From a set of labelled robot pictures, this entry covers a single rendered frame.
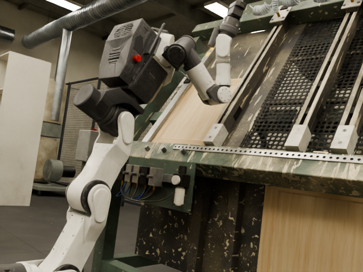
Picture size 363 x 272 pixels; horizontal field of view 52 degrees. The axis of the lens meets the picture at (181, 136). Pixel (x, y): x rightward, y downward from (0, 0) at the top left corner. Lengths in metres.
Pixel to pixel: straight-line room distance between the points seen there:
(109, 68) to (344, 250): 1.26
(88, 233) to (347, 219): 1.07
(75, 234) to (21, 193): 4.01
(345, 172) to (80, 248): 1.07
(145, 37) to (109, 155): 0.56
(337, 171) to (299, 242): 0.45
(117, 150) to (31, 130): 3.98
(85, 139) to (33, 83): 3.49
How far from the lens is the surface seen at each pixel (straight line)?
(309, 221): 1.77
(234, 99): 2.03
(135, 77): 1.67
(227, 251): 1.94
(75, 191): 1.60
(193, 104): 2.26
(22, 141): 5.51
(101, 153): 1.64
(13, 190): 5.54
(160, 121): 2.26
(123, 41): 1.72
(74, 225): 1.62
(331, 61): 1.98
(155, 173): 1.83
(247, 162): 1.65
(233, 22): 1.83
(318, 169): 1.51
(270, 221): 1.85
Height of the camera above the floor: 0.78
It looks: 5 degrees up
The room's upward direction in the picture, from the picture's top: 7 degrees clockwise
